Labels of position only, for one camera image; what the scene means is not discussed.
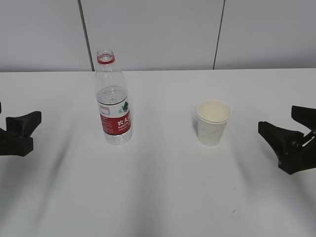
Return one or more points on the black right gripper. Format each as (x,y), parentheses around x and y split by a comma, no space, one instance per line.
(295,151)

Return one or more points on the white paper cup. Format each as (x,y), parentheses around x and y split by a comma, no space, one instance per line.
(212,117)

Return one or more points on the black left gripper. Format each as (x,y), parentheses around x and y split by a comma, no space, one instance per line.
(16,140)

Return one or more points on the clear red-label water bottle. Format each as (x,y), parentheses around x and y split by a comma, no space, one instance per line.
(112,99)

